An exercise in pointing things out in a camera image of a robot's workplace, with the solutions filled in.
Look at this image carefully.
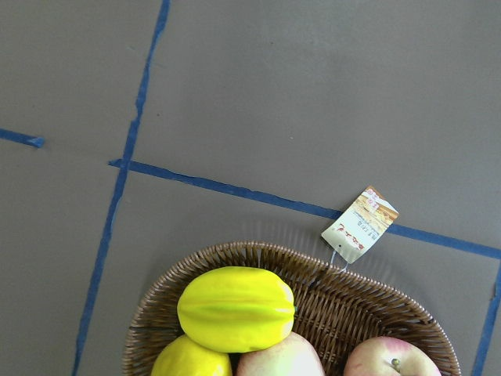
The brown wicker basket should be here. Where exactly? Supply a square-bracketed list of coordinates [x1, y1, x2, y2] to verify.
[121, 240, 461, 375]

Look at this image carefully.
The paper price tag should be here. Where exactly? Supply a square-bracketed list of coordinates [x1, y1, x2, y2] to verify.
[321, 186, 399, 265]

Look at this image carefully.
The yellow starfruit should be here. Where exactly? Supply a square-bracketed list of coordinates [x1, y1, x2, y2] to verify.
[177, 266, 295, 353]

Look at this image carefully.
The yellow lemon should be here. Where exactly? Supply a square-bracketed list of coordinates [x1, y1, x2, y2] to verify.
[150, 335, 232, 376]

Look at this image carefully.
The red pink apple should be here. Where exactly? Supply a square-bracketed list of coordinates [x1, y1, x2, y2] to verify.
[343, 336, 441, 376]

